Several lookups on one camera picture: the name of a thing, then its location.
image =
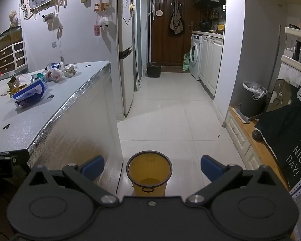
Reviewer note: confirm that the low wooden top cabinet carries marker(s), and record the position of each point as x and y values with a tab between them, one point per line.
253	140

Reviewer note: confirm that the dark wooden door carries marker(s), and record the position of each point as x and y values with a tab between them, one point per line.
165	45

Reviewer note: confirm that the white wall socket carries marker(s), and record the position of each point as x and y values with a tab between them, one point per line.
54	44

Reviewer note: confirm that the black floor bin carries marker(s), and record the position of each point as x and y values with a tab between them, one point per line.
153	70

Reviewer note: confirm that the glass tank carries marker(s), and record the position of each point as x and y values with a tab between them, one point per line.
8	37

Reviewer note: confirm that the black cooking pot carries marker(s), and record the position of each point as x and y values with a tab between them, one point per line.
205	25

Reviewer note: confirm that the brown cardboard scraps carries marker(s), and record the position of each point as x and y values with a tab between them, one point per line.
15	85

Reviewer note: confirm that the brown hanging bag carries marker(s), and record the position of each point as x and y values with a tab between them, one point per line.
176	20

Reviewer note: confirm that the white coat rack pole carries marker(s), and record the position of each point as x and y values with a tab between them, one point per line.
149	30

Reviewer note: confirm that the black round object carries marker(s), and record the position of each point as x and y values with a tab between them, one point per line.
258	134

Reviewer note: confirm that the silver foil covered table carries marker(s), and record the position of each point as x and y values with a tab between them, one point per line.
77	135

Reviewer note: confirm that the white plastic bag red print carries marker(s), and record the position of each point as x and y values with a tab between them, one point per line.
54	74

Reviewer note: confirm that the grey trash can white liner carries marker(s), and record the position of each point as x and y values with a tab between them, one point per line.
253	103

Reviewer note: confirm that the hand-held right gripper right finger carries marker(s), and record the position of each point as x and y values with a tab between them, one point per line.
211	167

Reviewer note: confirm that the pink hanging pouch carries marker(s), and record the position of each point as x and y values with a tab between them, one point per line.
97	30

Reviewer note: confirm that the wooden wall toy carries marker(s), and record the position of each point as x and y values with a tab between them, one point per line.
102	6

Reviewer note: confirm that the white drawer chest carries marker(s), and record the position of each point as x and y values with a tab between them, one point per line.
11	60

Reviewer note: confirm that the black bear printed cloth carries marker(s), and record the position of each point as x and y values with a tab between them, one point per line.
286	130

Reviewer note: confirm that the grey flat board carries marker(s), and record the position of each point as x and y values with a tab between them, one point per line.
240	115

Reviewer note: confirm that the green snack wrapper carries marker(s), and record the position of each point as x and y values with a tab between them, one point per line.
38	76

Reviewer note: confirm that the yellow waste bin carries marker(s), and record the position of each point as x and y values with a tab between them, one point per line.
140	167

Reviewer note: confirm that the white refrigerator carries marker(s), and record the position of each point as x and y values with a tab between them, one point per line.
125	80

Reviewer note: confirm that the hanging round strainer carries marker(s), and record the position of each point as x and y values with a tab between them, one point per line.
159	12

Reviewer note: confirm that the dried flower bunch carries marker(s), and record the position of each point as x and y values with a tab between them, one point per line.
13	17

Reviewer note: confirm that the white washing machine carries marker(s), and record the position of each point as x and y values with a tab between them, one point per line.
196	55

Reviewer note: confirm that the white paper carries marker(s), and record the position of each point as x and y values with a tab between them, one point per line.
69	71

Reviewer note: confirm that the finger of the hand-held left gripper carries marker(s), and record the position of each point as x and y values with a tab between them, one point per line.
21	156

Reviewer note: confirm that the white wall shelf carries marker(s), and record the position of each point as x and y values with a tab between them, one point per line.
297	60

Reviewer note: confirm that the white kitchen cabinets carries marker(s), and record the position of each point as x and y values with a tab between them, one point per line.
212	62

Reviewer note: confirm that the green plastic bag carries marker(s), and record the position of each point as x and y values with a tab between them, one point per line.
186	62

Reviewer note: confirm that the white plush toy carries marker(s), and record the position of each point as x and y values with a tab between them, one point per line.
104	22

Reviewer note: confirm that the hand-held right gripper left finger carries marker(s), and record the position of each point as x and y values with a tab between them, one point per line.
92	167

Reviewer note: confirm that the whiteboard on refrigerator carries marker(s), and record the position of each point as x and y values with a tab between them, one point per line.
126	10

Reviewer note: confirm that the blue and white plastic package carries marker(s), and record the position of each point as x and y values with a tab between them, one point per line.
30	90

